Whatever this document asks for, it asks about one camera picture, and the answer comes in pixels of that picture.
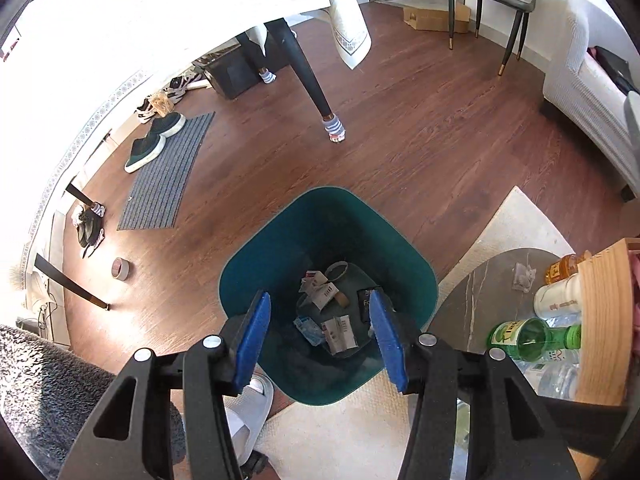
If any black face tissue pack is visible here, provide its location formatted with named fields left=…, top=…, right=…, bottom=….
left=357, top=286, right=382, bottom=324

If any red SanDisk cardboard package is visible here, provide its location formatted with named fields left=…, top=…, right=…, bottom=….
left=321, top=315, right=358, bottom=356

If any blue white tissue pack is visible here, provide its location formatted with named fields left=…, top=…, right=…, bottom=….
left=294, top=315, right=326, bottom=347

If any brown tape roll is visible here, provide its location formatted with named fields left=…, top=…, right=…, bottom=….
left=324, top=261, right=349, bottom=283

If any white cardboard box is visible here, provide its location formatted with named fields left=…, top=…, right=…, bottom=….
left=298, top=271, right=340, bottom=311

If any dark green trash bin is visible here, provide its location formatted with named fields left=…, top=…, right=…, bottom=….
left=218, top=186, right=438, bottom=405

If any white slipper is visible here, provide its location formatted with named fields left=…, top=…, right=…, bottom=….
left=224, top=374, right=274, bottom=466

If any green glass bottle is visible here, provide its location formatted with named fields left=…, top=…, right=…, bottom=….
left=487, top=318, right=582, bottom=363

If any tape roll on floor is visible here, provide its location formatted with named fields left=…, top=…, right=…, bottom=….
left=111, top=257, right=131, bottom=282

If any grey striped floor mat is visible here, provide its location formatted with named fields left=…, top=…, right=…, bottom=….
left=117, top=113, right=215, bottom=231

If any white plastic bottle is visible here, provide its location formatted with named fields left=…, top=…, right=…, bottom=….
left=534, top=274, right=584, bottom=320

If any clear water bottle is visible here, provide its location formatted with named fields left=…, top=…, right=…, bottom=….
left=518, top=350, right=580, bottom=401

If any amber glass bottle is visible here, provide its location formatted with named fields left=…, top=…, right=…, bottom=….
left=544, top=250, right=591, bottom=285

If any dark green sneaker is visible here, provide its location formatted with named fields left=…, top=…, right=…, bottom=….
left=124, top=133, right=166, bottom=174
left=150, top=112, right=186, bottom=138

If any wooden shelf board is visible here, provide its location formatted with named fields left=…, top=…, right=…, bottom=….
left=576, top=238, right=639, bottom=406

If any grey tub armchair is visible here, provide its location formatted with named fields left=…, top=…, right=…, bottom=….
left=542, top=0, right=639, bottom=194

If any cardboard box on floor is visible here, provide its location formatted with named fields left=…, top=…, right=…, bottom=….
left=402, top=2, right=471, bottom=34

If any black table leg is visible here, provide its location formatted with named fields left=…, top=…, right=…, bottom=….
left=266, top=18, right=346, bottom=143

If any black bag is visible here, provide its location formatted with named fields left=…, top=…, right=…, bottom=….
left=589, top=46, right=639, bottom=96

